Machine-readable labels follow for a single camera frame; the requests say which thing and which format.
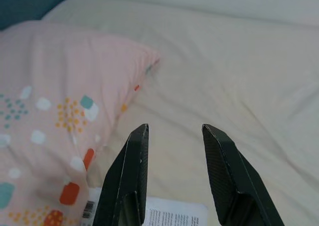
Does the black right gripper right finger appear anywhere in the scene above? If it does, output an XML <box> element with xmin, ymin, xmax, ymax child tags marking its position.
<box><xmin>201</xmin><ymin>122</ymin><xmax>287</xmax><ymax>226</ymax></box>

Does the white blue paperback book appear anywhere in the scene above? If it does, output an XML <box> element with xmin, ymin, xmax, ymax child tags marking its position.
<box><xmin>81</xmin><ymin>187</ymin><xmax>209</xmax><ymax>226</ymax></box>

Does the teal upholstered headboard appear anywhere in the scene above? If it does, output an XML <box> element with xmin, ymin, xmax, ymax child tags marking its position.
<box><xmin>0</xmin><ymin>0</ymin><xmax>67</xmax><ymax>32</ymax></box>

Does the pink pillow with coloured spots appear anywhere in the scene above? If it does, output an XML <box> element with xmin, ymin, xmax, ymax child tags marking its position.
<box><xmin>0</xmin><ymin>19</ymin><xmax>162</xmax><ymax>226</ymax></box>

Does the beige sheeted bed mattress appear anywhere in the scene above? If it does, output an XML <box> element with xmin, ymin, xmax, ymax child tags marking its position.
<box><xmin>41</xmin><ymin>0</ymin><xmax>319</xmax><ymax>226</ymax></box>

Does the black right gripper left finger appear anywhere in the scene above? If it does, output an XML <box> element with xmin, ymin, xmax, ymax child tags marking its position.
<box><xmin>91</xmin><ymin>122</ymin><xmax>151</xmax><ymax>226</ymax></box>

